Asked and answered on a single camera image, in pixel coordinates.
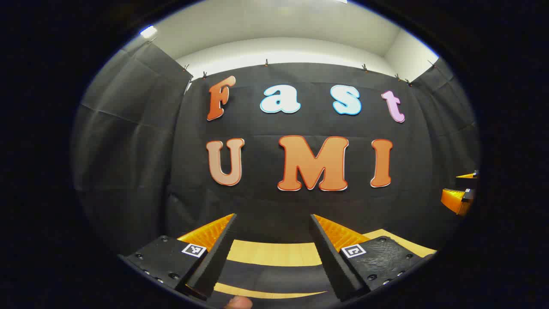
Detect dark jeans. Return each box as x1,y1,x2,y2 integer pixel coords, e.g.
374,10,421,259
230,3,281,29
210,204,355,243
206,259,344,309

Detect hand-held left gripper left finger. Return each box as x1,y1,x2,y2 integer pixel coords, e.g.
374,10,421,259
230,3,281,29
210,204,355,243
118,213,237,300

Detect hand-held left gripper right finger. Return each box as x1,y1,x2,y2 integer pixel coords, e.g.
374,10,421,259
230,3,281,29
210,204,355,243
311,214,437,301

